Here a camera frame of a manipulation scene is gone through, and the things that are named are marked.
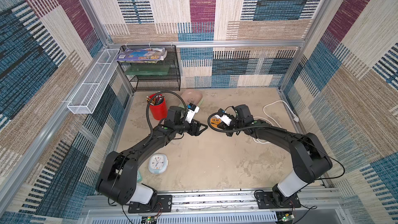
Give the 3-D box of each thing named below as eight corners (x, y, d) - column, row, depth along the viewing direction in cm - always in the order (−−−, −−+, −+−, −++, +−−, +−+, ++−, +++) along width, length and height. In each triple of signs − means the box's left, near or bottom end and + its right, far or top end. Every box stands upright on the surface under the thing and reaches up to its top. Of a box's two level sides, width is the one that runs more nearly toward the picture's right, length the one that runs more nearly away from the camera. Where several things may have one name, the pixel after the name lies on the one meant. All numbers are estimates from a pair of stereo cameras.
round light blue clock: (147, 173, 84) (145, 172, 81) (151, 154, 90) (150, 152, 88) (166, 173, 84) (165, 172, 81) (169, 154, 90) (168, 152, 88)
